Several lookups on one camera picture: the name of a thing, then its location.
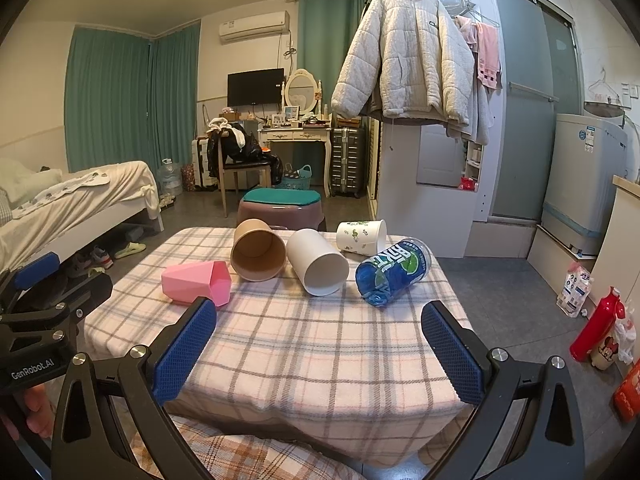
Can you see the orange package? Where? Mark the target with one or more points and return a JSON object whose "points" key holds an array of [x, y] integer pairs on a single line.
{"points": [[626, 398]]}

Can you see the black television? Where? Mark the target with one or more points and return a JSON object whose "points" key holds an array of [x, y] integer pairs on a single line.
{"points": [[255, 87]]}

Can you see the silver suitcase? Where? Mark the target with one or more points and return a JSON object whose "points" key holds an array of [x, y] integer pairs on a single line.
{"points": [[348, 161]]}

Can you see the green curtain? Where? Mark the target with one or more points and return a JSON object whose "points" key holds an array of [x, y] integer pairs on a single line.
{"points": [[324, 33], [128, 97]]}

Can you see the oval vanity mirror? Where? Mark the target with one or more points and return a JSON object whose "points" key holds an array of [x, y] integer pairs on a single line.
{"points": [[303, 91]]}

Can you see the purple stool green cushion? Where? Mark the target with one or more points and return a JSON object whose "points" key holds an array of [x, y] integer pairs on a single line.
{"points": [[282, 208]]}

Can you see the wooden chair with clothes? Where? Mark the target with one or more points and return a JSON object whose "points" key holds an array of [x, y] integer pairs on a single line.
{"points": [[233, 147]]}

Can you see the brown paper cup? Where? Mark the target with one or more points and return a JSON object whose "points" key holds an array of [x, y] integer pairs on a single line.
{"points": [[258, 253]]}

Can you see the minnie mouse bag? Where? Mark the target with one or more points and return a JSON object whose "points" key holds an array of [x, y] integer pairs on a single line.
{"points": [[616, 346]]}

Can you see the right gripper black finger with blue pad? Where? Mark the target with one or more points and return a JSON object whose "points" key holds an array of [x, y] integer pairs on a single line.
{"points": [[547, 442], [88, 439]]}

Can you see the white detergent bag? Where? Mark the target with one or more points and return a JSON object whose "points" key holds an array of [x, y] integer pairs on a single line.
{"points": [[574, 291]]}

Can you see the plaid trouser leg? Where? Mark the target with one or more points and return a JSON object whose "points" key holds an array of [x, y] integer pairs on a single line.
{"points": [[244, 456]]}

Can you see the frosted glass sliding door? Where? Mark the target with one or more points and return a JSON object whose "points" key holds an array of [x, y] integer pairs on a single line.
{"points": [[541, 78]]}

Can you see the green curtain left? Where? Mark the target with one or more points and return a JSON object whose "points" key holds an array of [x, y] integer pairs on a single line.
{"points": [[128, 97]]}

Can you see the blue clear plastic cup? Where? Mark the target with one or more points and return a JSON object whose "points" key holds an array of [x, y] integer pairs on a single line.
{"points": [[384, 276]]}

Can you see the clear water jug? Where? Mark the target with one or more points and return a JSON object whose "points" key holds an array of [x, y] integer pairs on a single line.
{"points": [[169, 177]]}

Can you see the person's left hand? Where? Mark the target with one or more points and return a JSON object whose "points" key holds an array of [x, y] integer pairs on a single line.
{"points": [[38, 410]]}

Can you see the white dressing table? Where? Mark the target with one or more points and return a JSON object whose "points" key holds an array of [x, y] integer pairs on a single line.
{"points": [[299, 135]]}

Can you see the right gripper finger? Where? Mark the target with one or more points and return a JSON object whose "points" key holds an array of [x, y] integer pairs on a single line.
{"points": [[14, 282], [76, 302]]}

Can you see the green curtain middle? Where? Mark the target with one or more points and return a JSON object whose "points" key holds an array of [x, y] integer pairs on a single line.
{"points": [[324, 33]]}

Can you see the white air conditioner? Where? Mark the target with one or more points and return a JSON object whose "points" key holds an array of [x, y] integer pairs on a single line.
{"points": [[255, 26]]}

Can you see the white puffer jacket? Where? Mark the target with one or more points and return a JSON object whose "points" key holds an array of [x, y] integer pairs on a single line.
{"points": [[412, 54]]}

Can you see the white paper cup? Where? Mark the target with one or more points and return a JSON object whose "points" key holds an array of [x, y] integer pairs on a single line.
{"points": [[319, 266]]}

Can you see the plaid table cloth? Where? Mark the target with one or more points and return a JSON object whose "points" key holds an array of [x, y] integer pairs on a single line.
{"points": [[333, 371]]}

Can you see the white cup green print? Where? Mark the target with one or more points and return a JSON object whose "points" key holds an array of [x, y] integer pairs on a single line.
{"points": [[364, 238]]}

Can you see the pink towel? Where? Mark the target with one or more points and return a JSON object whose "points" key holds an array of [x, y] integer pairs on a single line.
{"points": [[483, 40]]}

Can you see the teal basket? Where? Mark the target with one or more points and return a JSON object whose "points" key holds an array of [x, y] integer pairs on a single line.
{"points": [[296, 179]]}

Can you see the red bottle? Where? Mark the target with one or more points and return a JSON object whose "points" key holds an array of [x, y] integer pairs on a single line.
{"points": [[609, 309]]}

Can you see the bed with beige cover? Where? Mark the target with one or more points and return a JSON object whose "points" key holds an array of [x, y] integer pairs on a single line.
{"points": [[48, 211]]}

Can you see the pink faceted cup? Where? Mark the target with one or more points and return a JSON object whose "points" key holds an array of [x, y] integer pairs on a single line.
{"points": [[187, 282]]}

